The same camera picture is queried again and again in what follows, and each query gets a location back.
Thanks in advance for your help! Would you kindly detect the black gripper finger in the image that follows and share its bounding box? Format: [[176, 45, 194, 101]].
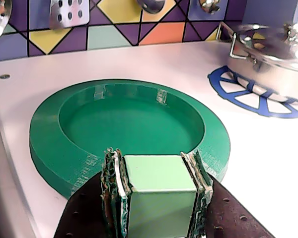
[[180, 149, 276, 238], [53, 147, 133, 238]]

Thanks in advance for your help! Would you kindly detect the light green cube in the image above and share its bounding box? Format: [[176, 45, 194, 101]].
[[124, 154, 198, 238]]

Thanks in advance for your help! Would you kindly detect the dark green round recipient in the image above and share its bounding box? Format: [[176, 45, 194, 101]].
[[29, 79, 231, 200]]

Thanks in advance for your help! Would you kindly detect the silver pot lid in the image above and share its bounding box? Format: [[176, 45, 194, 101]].
[[234, 22, 298, 75]]

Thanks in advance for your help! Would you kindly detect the grey metal sink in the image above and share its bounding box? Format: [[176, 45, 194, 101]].
[[0, 91, 39, 238]]

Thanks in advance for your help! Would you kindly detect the silver toy pot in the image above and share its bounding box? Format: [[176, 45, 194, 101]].
[[217, 21, 298, 104]]

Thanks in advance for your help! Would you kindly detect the blue toy kitchen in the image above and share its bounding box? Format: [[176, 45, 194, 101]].
[[0, 0, 298, 238]]

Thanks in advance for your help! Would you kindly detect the silver perforated spatula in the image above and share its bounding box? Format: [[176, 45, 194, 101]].
[[49, 0, 91, 30]]

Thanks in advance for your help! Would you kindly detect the silver ladle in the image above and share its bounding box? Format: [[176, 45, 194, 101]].
[[136, 0, 166, 14]]

